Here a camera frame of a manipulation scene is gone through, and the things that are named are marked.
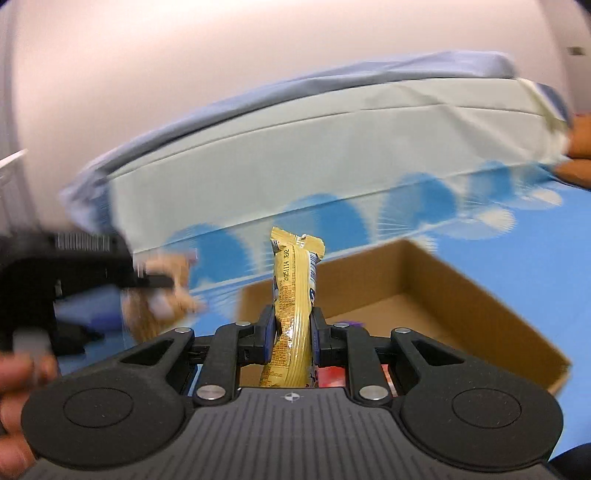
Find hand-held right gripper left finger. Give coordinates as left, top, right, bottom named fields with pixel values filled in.
left=111, top=305, right=278, bottom=403

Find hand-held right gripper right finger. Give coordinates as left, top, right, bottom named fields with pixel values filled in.
left=310, top=308, right=472, bottom=402

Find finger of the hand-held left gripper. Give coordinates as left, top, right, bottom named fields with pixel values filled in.
left=131, top=273, right=177, bottom=289

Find clear round cookie packet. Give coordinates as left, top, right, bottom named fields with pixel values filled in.
left=121, top=251, right=206, bottom=344

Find red snack packet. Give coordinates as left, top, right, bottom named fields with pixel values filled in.
left=316, top=364, right=398, bottom=398

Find yellow snack bar packet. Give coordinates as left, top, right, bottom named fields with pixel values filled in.
left=259, top=226, right=326, bottom=388

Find brown cardboard box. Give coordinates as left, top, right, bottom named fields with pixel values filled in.
left=235, top=237, right=571, bottom=398

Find person's left hand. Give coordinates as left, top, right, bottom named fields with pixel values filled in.
left=0, top=354, right=61, bottom=480

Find pale blue bedsheet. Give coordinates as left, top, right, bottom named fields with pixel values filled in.
left=58, top=48, right=520, bottom=232

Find orange pillow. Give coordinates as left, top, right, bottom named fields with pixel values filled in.
left=554, top=159, right=591, bottom=190
left=566, top=113, right=591, bottom=160

